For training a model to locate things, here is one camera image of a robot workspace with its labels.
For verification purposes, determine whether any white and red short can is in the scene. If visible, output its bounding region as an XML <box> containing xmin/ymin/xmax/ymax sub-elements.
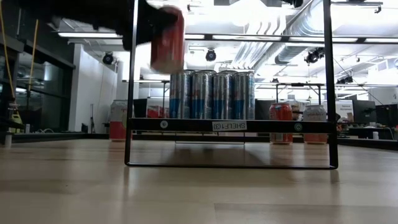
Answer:
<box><xmin>109</xmin><ymin>99</ymin><xmax>128</xmax><ymax>141</ymax></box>
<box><xmin>303</xmin><ymin>105</ymin><xmax>328</xmax><ymax>144</ymax></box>

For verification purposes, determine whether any red Fanta can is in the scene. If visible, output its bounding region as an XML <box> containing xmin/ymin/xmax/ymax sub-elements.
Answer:
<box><xmin>150</xmin><ymin>4</ymin><xmax>186</xmax><ymax>75</ymax></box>
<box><xmin>269</xmin><ymin>102</ymin><xmax>294</xmax><ymax>144</ymax></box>

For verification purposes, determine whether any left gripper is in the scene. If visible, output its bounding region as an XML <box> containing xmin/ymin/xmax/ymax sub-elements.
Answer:
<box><xmin>123</xmin><ymin>0</ymin><xmax>180</xmax><ymax>51</ymax></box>

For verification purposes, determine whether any red and white box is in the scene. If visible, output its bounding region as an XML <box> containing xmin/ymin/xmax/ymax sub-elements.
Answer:
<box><xmin>146</xmin><ymin>105</ymin><xmax>171</xmax><ymax>119</ymax></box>

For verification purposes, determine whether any black monitor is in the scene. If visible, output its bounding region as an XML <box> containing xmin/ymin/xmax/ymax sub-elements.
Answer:
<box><xmin>352</xmin><ymin>99</ymin><xmax>376</xmax><ymax>126</ymax></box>
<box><xmin>375</xmin><ymin>104</ymin><xmax>398</xmax><ymax>128</ymax></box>
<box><xmin>132</xmin><ymin>98</ymin><xmax>148</xmax><ymax>118</ymax></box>

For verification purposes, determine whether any white sign board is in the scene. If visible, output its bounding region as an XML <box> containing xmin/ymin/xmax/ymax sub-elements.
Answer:
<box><xmin>337</xmin><ymin>100</ymin><xmax>354</xmax><ymax>121</ymax></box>

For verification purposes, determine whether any black aluminium rig frame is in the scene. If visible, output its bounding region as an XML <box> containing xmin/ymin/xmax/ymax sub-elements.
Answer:
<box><xmin>0</xmin><ymin>132</ymin><xmax>398</xmax><ymax>152</ymax></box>

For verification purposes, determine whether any black tripod stand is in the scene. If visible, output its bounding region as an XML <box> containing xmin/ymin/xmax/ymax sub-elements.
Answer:
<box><xmin>89</xmin><ymin>103</ymin><xmax>96</xmax><ymax>134</ymax></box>

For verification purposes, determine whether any yellow extension cord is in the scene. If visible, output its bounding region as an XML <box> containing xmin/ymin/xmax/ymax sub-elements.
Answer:
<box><xmin>0</xmin><ymin>0</ymin><xmax>16</xmax><ymax>102</ymax></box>

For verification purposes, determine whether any long ceiling light strip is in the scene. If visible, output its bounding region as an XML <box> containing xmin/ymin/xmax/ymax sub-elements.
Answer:
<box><xmin>57</xmin><ymin>32</ymin><xmax>398</xmax><ymax>44</ymax></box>

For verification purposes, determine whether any black background table frame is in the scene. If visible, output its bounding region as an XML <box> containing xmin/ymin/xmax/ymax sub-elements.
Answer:
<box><xmin>275</xmin><ymin>82</ymin><xmax>324</xmax><ymax>105</ymax></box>

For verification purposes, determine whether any yellow plug block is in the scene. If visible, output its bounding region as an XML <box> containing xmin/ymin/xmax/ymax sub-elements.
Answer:
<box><xmin>10</xmin><ymin>107</ymin><xmax>23</xmax><ymax>134</ymax></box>

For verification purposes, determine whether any wooden shelf black metal frame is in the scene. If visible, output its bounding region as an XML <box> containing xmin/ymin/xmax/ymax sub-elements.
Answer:
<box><xmin>123</xmin><ymin>0</ymin><xmax>340</xmax><ymax>170</ymax></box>

